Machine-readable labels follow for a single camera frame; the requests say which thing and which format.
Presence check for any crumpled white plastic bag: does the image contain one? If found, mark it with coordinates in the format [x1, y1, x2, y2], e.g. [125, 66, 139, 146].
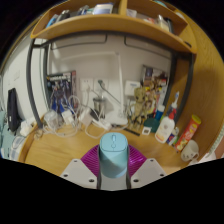
[19, 116, 38, 138]

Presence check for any white blue spray bottle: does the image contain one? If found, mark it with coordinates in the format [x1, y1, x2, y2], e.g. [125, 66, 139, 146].
[166, 91, 181, 118]

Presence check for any checked bedding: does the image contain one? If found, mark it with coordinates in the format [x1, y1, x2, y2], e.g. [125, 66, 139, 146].
[0, 109, 28, 163]

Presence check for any brown tree creature figurine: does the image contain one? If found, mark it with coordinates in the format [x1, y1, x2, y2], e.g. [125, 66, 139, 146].
[128, 85, 158, 133]

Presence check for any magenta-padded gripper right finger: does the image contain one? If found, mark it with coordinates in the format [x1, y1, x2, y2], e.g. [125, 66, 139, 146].
[125, 143, 168, 189]

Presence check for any white wall box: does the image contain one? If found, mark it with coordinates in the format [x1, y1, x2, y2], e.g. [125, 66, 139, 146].
[124, 79, 141, 98]

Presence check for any wooden shelf unit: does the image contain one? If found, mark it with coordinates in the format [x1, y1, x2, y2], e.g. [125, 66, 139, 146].
[29, 0, 198, 54]

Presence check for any white power strip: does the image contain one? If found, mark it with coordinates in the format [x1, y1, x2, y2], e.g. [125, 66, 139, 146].
[89, 114, 113, 131]

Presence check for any light blue computer mouse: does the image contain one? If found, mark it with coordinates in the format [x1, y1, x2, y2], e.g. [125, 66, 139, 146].
[98, 131, 130, 178]

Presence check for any tangled white charging cable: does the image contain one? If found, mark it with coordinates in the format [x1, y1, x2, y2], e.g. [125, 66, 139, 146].
[43, 94, 111, 139]

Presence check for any white multi-port charger block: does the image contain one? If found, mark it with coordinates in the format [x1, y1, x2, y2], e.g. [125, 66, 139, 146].
[60, 109, 75, 125]

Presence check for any stainless steel cup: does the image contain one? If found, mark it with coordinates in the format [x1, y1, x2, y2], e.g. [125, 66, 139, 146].
[93, 96, 107, 119]

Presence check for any clear snack bag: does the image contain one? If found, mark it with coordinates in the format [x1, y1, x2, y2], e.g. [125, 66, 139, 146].
[33, 128, 44, 140]

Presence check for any red yellow snack canister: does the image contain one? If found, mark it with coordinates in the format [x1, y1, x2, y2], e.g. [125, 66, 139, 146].
[173, 114, 202, 153]

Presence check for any robot model kit box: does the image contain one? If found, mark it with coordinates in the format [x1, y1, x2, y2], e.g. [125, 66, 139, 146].
[45, 70, 78, 114]

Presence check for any small white charger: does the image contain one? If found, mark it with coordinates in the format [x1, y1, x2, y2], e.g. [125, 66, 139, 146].
[78, 106, 93, 127]

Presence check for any grey metal frame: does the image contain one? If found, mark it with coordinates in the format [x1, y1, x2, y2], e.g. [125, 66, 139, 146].
[25, 31, 196, 129]

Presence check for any white printed mug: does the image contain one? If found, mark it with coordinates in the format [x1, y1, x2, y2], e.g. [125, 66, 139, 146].
[180, 139, 200, 163]

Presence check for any clear-domed white container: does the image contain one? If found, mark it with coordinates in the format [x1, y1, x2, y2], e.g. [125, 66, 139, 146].
[43, 109, 60, 131]

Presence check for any white wall socket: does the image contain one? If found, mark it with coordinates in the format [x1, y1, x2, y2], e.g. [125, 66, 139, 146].
[79, 77, 94, 93]
[94, 78, 109, 93]

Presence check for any small blue red bottle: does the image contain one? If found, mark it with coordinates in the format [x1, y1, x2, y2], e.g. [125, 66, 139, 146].
[166, 126, 181, 146]

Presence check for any white red-capped lotion bottle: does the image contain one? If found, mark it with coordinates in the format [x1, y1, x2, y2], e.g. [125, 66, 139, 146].
[154, 109, 176, 144]

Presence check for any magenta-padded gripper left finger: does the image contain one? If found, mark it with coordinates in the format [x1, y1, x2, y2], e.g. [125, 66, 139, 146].
[59, 143, 103, 189]

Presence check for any colourful printed figure box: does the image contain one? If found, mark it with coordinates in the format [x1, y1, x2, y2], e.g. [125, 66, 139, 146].
[141, 64, 169, 88]

